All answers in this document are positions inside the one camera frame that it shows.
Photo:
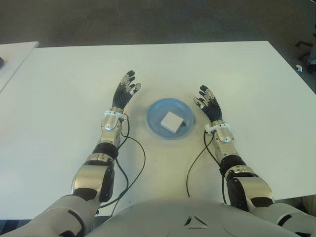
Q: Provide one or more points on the blue plate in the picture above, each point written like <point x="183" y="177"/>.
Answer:
<point x="158" y="108"/>

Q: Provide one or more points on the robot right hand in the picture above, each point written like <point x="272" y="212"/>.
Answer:
<point x="213" y="111"/>

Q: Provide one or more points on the neighbouring white table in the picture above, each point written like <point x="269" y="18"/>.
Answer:
<point x="14" y="59"/>

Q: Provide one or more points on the grey robot torso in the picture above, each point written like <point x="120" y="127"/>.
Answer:
<point x="172" y="222"/>

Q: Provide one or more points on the white charger block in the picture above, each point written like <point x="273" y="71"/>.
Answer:
<point x="170" y="122"/>

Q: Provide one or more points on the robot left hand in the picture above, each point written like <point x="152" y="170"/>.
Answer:
<point x="122" y="97"/>

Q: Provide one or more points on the small white floor object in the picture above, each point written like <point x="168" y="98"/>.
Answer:
<point x="298" y="67"/>

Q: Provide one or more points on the person leg in jeans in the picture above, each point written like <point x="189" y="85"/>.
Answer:
<point x="313" y="56"/>

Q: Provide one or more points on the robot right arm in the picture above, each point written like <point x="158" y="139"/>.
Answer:
<point x="228" y="148"/>

